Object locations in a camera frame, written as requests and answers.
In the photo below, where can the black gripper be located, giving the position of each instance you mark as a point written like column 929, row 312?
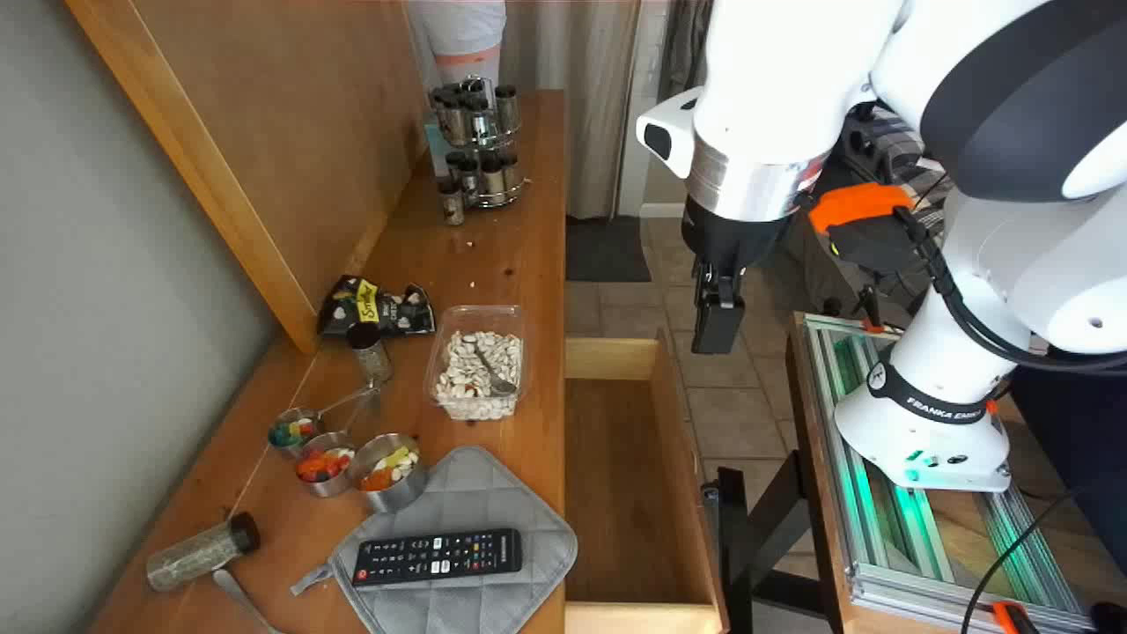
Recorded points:
column 732, row 241

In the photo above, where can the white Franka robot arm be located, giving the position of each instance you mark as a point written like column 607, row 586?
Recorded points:
column 776, row 83

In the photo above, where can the open wooden drawer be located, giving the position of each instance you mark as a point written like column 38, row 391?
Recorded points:
column 621, row 494

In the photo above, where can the dark door mat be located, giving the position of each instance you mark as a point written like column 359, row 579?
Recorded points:
column 607, row 248

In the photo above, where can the black metal stand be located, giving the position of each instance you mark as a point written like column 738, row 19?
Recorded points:
column 732, row 541

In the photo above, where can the metal spoon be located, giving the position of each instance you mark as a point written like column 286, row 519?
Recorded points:
column 495, row 373

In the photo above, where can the white pumpkin seeds pile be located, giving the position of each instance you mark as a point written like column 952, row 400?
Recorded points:
column 462, row 381

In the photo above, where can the beige curtain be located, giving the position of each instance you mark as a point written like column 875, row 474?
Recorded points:
column 575, row 91

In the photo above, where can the grey quilted pot holder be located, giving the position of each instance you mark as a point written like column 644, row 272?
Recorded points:
column 495, row 494

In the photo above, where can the grey hanging cloth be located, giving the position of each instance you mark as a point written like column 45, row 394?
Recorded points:
column 684, row 47

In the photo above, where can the small clear glass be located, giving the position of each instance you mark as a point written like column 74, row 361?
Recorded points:
column 375, row 364

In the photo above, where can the black yellow toy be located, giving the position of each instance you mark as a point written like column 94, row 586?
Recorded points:
column 370, row 307

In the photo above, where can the black remote control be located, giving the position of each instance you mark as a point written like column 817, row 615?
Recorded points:
column 435, row 559

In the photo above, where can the white paper roll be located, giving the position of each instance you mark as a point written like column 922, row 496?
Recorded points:
column 462, row 39

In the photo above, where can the medium metal measuring cup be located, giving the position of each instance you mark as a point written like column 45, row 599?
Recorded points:
column 320, row 465

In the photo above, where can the small metal measuring cup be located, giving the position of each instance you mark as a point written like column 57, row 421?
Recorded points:
column 294, row 430

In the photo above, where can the metal knife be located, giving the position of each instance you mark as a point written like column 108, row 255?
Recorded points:
column 234, row 592

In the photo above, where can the glass shaker jar black lid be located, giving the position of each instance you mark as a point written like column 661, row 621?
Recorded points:
column 198, row 553

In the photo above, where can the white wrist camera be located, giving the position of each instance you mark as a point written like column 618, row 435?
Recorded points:
column 669, row 134

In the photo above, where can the aluminium base frame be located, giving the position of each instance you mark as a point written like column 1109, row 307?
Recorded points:
column 938, row 541

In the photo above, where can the wooden wall panel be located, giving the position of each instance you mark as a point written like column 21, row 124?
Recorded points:
column 269, row 108

